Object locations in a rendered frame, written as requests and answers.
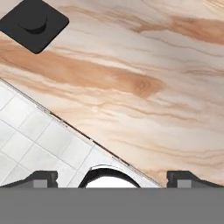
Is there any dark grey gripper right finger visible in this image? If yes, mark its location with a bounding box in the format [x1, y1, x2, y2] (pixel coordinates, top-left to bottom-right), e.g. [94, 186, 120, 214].
[166, 171, 224, 188]

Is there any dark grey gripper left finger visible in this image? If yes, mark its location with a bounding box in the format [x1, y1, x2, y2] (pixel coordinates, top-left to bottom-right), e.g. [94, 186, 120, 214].
[0, 171, 59, 188]

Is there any black square blender lid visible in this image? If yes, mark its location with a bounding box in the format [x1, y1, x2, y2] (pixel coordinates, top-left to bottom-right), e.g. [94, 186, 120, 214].
[0, 0, 70, 55]

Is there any white round black-rimmed object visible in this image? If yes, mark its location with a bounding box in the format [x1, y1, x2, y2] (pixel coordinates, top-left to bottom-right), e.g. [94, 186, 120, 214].
[78, 164, 142, 189]

